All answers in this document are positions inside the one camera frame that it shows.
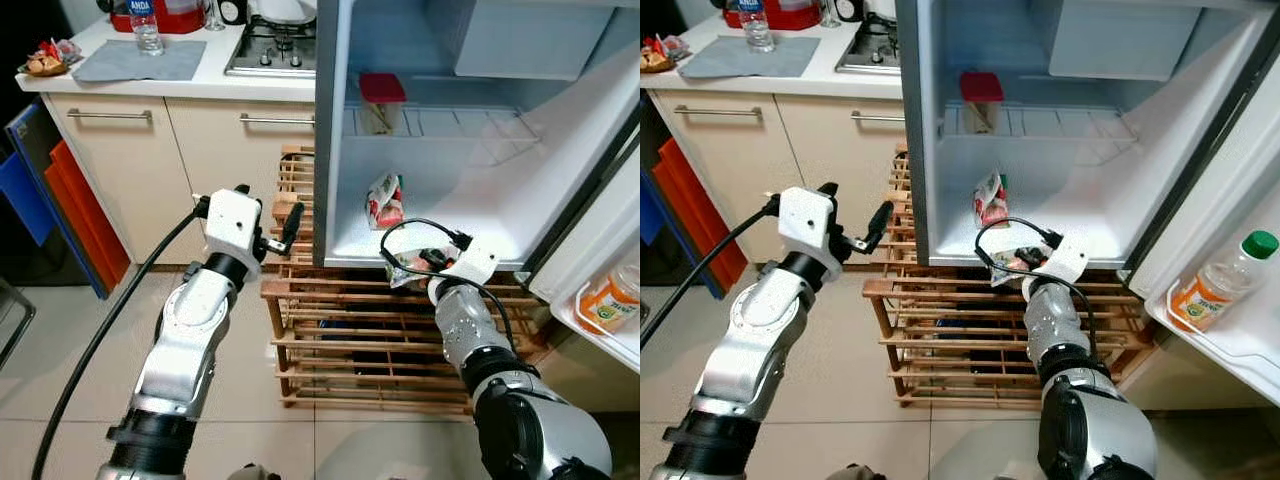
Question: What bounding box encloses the blue flat board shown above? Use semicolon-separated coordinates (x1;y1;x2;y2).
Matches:
640;165;726;299
3;100;106;299

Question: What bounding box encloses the silver mini fridge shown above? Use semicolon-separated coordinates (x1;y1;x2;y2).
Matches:
895;0;1280;271
313;0;641;273

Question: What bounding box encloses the grey cloth mat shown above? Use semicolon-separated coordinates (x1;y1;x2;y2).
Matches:
678;37;821;79
72;40;208;83

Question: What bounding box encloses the red white snack packet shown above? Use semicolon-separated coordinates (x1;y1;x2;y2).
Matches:
385;248;446;293
975;172;1011;229
365;173;406;231
985;245;1031;291

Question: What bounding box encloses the white fridge door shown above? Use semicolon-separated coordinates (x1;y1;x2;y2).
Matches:
1125;60;1280;406
525;150;641;373

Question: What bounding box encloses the plate of wrapped snacks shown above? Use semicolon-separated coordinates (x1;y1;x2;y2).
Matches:
18;38;83;79
640;35;691;74

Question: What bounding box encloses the steel gas stove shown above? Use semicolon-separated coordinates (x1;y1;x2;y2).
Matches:
224;15;319;79
835;15;901;76

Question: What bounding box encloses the clear plastic water bottle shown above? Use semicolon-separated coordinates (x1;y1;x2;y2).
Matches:
130;0;164;57
738;0;776;53

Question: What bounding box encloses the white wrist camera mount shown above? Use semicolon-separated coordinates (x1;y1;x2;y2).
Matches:
778;187;841;266
205;188;266;269
1040;233;1091;283
443;235;501;286

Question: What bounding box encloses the beige kitchen counter cabinet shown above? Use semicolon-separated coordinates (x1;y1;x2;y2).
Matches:
15;15;321;269
640;15;906;271

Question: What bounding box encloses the wooden slatted rack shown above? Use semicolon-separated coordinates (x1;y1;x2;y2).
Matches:
262;143;553;416
863;143;1151;409

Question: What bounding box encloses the white freezer compartment flap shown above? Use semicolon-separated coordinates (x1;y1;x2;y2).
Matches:
455;0;618;81
1048;0;1206;81

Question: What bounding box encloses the orange flat board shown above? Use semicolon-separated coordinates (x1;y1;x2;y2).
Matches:
650;138;736;296
45;140;131;291

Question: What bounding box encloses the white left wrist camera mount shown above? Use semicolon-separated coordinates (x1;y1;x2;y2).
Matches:
205;188;266;269
778;187;841;266

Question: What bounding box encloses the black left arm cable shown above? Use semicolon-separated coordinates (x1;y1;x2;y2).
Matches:
640;195;781;346
30;195;213;480

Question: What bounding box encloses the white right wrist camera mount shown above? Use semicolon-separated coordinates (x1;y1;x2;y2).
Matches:
443;235;501;286
1040;233;1091;283

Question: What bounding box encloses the red lid clear container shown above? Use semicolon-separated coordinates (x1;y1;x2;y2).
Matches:
358;72;408;136
960;70;1004;134

